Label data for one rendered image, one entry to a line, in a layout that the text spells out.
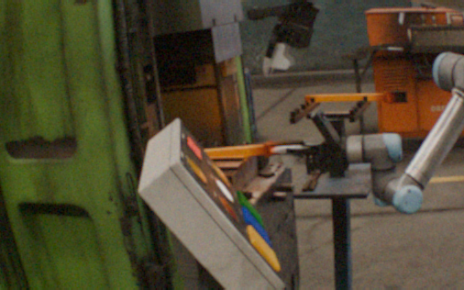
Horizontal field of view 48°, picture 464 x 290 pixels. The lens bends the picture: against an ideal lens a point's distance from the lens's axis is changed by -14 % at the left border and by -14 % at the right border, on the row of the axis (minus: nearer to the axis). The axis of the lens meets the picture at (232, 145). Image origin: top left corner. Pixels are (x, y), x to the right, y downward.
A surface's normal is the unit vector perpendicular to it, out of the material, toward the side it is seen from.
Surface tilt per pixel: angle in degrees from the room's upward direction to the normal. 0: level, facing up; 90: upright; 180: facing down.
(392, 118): 91
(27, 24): 89
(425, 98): 90
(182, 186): 90
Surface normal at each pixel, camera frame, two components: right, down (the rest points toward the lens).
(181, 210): 0.08, 0.23
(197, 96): -0.34, 0.27
